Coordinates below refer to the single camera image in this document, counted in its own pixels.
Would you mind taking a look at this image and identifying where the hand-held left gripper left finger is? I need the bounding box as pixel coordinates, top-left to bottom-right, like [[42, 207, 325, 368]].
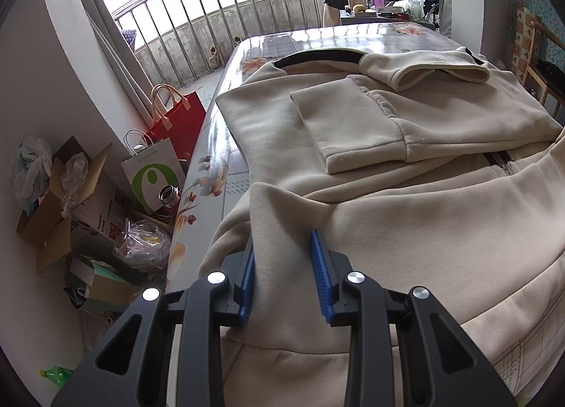
[[50, 239, 257, 407]]

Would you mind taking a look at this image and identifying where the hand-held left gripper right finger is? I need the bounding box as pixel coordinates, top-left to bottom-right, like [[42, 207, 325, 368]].
[[310, 229, 517, 407]]

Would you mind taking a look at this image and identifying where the beige zip jacket black trim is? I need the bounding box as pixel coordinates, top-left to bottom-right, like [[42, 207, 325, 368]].
[[196, 47, 565, 407]]

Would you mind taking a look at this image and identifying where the clear plastic bag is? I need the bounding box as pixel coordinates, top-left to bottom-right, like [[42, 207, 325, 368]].
[[114, 218, 172, 273]]

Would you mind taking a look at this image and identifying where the steel flask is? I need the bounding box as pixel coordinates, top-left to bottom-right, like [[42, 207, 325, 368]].
[[159, 185, 181, 211]]

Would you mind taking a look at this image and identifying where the small green cardboard box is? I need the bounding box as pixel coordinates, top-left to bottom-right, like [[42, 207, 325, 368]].
[[64, 254, 142, 313]]

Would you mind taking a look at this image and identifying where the white paper bag green print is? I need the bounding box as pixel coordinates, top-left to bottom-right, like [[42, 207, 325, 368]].
[[120, 130, 186, 216]]

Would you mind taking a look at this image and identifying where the printed appliance box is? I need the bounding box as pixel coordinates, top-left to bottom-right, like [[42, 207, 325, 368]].
[[73, 177, 133, 249]]

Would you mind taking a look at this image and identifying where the red tote bag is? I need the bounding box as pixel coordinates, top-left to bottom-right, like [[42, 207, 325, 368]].
[[145, 84, 208, 165]]

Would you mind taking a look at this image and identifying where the green plastic bottle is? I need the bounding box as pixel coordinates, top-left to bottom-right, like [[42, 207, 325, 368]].
[[39, 365, 76, 388]]

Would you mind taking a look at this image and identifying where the crumpled clear plastic wrap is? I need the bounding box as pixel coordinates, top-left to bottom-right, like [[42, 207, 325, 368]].
[[59, 152, 89, 213]]

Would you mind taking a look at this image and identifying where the open brown cardboard box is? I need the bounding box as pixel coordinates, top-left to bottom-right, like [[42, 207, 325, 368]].
[[17, 135, 113, 275]]

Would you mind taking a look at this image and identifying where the wooden chair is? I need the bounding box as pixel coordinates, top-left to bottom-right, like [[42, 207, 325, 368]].
[[516, 20, 565, 120]]

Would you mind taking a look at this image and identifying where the beige bag black strap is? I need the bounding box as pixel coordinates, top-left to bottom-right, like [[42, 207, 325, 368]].
[[322, 0, 363, 28]]

